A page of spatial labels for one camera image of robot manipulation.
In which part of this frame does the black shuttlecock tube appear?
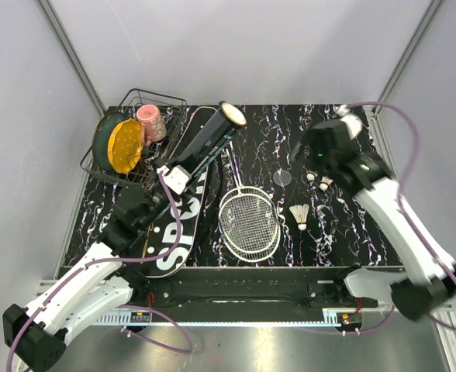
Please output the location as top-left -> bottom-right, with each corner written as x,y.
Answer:
170,102 -> 247,177

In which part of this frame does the clear plastic tube lid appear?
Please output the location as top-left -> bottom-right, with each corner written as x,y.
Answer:
273,169 -> 292,187

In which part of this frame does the white shuttlecock front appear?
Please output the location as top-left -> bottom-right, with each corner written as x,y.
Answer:
289,204 -> 309,231

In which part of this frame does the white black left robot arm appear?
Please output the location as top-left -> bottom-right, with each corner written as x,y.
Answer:
2,159 -> 209,371

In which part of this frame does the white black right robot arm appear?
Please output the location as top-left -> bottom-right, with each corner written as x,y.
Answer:
291,114 -> 456,321

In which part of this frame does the white badminton racket upper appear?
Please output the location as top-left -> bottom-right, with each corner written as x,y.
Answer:
217,143 -> 282,261

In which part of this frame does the pink patterned mug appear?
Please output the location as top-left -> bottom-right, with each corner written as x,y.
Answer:
136,104 -> 167,146

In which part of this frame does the yellow dotted plate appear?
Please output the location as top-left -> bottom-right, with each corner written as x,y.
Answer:
107,119 -> 143,174

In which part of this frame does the black sport racket bag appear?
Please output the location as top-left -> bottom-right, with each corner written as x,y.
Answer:
138,106 -> 216,266

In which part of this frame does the dark green plate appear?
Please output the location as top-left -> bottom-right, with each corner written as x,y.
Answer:
92,112 -> 126,171

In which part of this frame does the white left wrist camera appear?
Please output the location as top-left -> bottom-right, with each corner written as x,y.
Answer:
157,165 -> 192,195

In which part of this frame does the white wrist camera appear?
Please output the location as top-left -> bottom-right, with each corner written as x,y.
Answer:
157,165 -> 192,195
336,105 -> 363,139

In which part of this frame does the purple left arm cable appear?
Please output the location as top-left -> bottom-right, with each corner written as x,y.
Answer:
5,172 -> 194,372

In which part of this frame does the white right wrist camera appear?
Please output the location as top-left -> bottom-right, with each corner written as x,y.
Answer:
336,105 -> 363,139

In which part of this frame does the black wire dish rack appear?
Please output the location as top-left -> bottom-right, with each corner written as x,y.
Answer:
80,88 -> 187,188

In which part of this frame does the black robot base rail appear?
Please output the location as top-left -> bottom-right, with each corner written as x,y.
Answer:
130,267 -> 378,325

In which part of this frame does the right aluminium frame post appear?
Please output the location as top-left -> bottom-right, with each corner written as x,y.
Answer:
378,0 -> 446,102

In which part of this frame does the aluminium frame post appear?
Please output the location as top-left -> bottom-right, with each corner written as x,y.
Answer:
35,0 -> 106,115
378,0 -> 446,102

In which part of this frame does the left aluminium frame post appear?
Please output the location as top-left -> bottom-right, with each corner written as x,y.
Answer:
35,0 -> 106,115

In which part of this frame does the aluminium front frame rail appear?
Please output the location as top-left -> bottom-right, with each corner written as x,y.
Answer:
54,301 -> 456,371

